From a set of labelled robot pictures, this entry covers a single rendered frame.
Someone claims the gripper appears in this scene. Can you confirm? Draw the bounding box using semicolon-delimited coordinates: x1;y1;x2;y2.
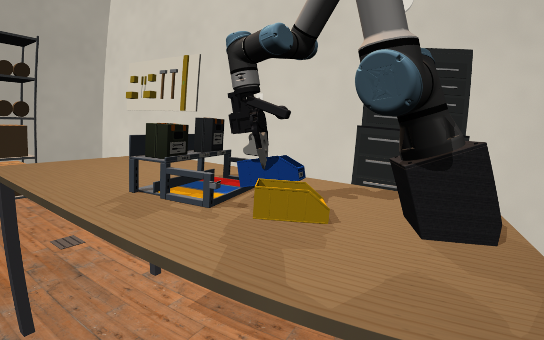
228;86;269;169

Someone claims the yellow bin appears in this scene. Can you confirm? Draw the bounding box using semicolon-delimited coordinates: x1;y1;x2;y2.
253;178;330;224

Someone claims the blue bin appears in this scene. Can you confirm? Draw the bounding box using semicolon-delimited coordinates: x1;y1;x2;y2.
237;155;305;187

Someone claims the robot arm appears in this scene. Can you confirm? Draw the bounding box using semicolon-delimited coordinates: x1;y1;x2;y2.
226;0;465;161

